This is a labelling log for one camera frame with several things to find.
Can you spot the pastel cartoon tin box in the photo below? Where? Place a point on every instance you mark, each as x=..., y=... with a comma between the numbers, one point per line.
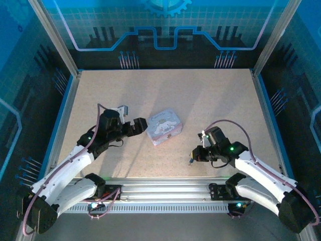
x=164, y=126

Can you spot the small dark padlock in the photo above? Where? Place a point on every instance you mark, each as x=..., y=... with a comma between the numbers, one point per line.
x=190, y=160

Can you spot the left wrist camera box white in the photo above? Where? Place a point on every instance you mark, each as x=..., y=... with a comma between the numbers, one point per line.
x=121, y=111

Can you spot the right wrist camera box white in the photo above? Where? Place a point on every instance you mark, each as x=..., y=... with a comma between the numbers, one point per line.
x=204, y=138

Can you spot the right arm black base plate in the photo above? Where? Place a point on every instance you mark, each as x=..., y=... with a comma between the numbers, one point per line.
x=217, y=193

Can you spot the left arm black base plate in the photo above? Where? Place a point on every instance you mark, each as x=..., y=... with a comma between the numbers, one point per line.
x=113, y=192

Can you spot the right base connector with LED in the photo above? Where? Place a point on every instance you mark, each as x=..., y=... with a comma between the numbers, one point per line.
x=237, y=206

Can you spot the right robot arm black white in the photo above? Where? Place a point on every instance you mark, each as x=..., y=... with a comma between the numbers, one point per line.
x=260, y=175

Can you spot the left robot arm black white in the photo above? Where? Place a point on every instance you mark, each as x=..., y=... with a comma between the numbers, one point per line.
x=62, y=173

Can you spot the aluminium frame post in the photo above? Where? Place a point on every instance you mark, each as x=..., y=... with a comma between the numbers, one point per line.
x=54, y=37
x=276, y=37

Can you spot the aluminium table side rail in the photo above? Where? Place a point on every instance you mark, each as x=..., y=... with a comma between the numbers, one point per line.
x=70, y=100
x=265, y=105

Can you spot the aluminium mounting rail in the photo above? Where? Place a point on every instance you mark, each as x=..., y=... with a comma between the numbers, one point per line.
x=163, y=188

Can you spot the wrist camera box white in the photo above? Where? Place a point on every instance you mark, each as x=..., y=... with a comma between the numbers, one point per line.
x=121, y=111
x=204, y=138

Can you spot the base connector with led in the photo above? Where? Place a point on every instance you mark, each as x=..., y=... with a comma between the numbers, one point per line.
x=237, y=206
x=95, y=205

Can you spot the left base connector with LED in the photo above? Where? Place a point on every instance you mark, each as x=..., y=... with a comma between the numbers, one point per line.
x=95, y=205

